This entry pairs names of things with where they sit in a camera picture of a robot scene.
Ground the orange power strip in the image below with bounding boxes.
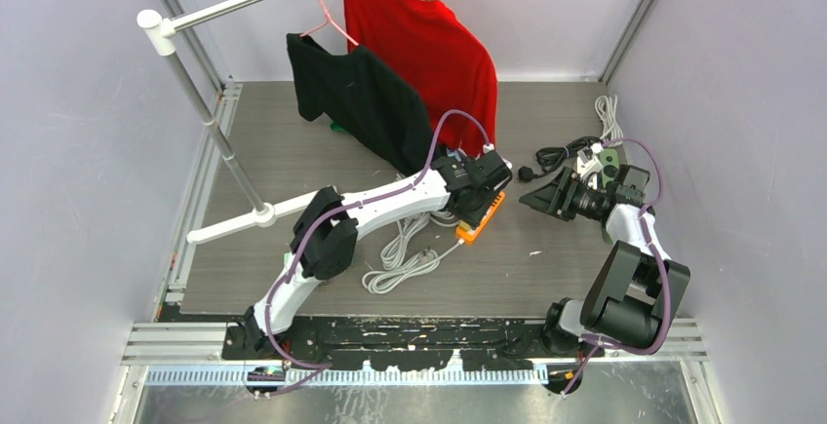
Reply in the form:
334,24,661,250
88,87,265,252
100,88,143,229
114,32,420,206
454,191,506,245

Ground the green power strip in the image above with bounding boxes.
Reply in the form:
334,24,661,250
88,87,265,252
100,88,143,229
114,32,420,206
598,148,620,189

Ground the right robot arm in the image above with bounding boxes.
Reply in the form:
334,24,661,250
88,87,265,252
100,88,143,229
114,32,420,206
519,165,690,357

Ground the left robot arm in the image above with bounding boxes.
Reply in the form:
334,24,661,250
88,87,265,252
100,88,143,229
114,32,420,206
240,150,513,359

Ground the black garment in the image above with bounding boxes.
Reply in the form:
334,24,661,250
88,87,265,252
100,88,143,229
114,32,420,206
286,33,433,175

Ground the red sweater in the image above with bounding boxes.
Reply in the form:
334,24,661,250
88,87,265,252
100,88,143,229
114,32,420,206
343,0,497,156

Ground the pink hanger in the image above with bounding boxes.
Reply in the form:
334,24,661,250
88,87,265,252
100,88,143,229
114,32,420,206
299,0,359,47

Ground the metal clothes rack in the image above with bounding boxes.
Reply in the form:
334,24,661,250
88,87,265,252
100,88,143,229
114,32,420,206
137,0,314,245

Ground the black coiled cable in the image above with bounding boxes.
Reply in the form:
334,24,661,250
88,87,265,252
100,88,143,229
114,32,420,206
518,136,602,183

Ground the white coiled cable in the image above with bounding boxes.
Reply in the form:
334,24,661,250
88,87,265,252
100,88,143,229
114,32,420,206
360,93,625,296

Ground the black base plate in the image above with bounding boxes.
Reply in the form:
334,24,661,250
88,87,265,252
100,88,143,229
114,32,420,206
221,317,585,371

